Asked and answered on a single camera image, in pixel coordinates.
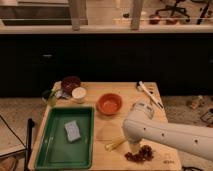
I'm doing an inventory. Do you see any small crumpled foil item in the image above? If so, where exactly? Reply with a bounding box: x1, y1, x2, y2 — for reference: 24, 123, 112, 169
55, 89, 70, 100

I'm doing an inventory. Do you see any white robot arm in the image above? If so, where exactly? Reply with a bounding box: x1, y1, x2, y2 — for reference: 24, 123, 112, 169
122, 101, 213, 161

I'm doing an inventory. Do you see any black chair frame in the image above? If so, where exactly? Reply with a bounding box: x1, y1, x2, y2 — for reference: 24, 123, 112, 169
0, 115, 35, 171

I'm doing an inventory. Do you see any green plastic tray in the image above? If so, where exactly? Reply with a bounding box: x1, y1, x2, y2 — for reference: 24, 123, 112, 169
34, 107, 94, 171

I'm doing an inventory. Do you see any dark green cup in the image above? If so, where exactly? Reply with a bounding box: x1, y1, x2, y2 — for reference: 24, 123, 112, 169
42, 90, 56, 107

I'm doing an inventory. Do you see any white cup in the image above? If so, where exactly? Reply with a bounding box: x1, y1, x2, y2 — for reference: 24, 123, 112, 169
72, 87, 86, 103

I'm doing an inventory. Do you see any black office chair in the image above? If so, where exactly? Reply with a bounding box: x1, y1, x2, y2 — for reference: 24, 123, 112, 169
155, 0, 190, 22

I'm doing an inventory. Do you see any red bowl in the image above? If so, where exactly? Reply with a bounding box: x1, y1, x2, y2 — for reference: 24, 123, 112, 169
96, 93, 122, 115

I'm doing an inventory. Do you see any black and white tool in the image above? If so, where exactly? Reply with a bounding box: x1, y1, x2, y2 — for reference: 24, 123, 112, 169
137, 81, 164, 110

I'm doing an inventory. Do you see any bunch of dark grapes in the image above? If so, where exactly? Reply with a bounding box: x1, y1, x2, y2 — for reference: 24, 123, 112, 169
125, 145, 153, 163

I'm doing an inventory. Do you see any grey blue sponge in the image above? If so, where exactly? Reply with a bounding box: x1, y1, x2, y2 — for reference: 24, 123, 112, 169
65, 121, 81, 142

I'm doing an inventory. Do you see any dark brown bowl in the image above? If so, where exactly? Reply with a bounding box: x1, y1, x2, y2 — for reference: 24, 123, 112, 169
61, 76, 81, 94

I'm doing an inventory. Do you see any yellow banana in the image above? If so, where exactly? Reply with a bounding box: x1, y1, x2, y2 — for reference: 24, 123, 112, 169
105, 138, 126, 151

